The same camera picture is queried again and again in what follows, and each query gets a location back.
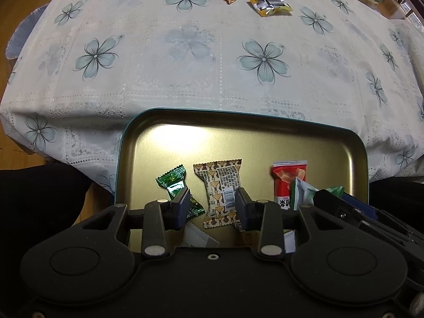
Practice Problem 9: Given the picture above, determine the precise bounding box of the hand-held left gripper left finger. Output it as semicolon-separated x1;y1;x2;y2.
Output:
71;187;193;259

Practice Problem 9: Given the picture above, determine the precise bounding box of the grey blue underlay cloth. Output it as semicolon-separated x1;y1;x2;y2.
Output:
5;5;51;61

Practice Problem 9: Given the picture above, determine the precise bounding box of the brown patterned snack packet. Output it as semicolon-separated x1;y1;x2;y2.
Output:
193;158;243;230

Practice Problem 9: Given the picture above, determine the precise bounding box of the white floral tablecloth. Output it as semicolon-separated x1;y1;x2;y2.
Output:
0;0;424;197

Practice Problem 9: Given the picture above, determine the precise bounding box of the green white snack packet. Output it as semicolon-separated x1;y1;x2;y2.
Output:
291;177;346;211

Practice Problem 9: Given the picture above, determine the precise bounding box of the red white snack packet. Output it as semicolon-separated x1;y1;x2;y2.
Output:
272;160;308;211

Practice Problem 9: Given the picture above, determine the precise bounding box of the person's left leg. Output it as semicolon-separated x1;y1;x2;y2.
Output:
0;162;92;274

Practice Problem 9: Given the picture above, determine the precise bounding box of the person's leg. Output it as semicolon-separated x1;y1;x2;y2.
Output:
0;162;92;274
367;176;424;231

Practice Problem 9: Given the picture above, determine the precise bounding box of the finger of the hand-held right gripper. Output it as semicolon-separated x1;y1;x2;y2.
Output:
341;193;379;220
313;189;363;227

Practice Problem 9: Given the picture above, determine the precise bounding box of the gold metal tin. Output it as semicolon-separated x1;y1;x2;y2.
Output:
113;107;369;250

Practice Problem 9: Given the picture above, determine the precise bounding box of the dark green snack packet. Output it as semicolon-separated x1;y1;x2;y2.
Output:
155;165;205;220

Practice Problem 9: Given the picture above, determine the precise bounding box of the silver yellow snack packet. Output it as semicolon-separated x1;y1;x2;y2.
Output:
247;0;294;18

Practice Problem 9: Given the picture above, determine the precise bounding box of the white pink snack packet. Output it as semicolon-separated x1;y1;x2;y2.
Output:
183;222;220;248

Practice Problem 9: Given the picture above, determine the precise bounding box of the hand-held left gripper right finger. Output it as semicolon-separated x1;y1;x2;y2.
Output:
234;187;356;258

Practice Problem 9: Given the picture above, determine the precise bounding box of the person's right leg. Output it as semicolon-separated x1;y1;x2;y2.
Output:
367;176;424;231

